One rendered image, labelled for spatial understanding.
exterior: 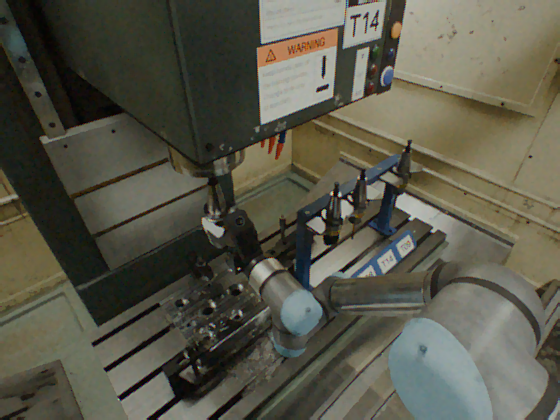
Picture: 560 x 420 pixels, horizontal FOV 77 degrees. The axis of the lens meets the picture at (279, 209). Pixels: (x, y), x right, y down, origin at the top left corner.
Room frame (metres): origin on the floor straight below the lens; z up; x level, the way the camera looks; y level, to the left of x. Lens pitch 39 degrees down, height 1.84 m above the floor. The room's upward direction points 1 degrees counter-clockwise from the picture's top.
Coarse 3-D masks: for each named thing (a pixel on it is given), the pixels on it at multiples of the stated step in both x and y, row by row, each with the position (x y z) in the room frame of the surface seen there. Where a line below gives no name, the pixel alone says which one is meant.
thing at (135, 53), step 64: (64, 0) 0.71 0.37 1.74; (128, 0) 0.48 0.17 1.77; (192, 0) 0.43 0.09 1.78; (256, 0) 0.48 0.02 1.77; (64, 64) 0.89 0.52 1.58; (128, 64) 0.53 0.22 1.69; (192, 64) 0.42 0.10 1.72; (256, 64) 0.48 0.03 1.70; (192, 128) 0.41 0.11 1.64; (256, 128) 0.47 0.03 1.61
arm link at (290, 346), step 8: (272, 320) 0.40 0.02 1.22; (320, 320) 0.42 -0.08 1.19; (272, 328) 0.41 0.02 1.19; (272, 336) 0.40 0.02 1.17; (280, 336) 0.38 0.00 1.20; (288, 336) 0.37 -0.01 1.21; (296, 336) 0.38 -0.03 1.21; (304, 336) 0.39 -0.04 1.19; (280, 344) 0.38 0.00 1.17; (288, 344) 0.37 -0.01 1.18; (296, 344) 0.38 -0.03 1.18; (304, 344) 0.39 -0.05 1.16; (280, 352) 0.38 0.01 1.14; (288, 352) 0.37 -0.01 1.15; (296, 352) 0.38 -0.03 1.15
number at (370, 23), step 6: (372, 6) 0.63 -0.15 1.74; (378, 6) 0.64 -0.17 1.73; (366, 12) 0.62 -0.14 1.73; (372, 12) 0.63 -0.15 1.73; (378, 12) 0.64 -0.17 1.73; (366, 18) 0.62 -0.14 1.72; (372, 18) 0.63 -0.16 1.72; (378, 18) 0.64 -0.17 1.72; (366, 24) 0.62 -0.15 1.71; (372, 24) 0.63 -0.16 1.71; (378, 24) 0.64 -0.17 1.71; (360, 30) 0.61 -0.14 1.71; (366, 30) 0.62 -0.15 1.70; (372, 30) 0.64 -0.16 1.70; (378, 30) 0.65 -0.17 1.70; (360, 36) 0.62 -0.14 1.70; (366, 36) 0.63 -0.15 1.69
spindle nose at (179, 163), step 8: (168, 152) 0.60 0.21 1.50; (176, 152) 0.58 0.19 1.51; (240, 152) 0.61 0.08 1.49; (176, 160) 0.58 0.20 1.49; (184, 160) 0.57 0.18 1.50; (216, 160) 0.57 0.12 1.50; (224, 160) 0.58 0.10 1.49; (232, 160) 0.59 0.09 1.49; (240, 160) 0.61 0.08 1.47; (176, 168) 0.59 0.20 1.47; (184, 168) 0.57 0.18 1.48; (192, 168) 0.57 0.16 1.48; (200, 168) 0.56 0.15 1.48; (208, 168) 0.57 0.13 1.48; (216, 168) 0.57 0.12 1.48; (224, 168) 0.58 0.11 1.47; (232, 168) 0.59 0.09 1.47; (192, 176) 0.57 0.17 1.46; (200, 176) 0.57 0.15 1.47; (208, 176) 0.57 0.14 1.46; (216, 176) 0.57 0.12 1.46
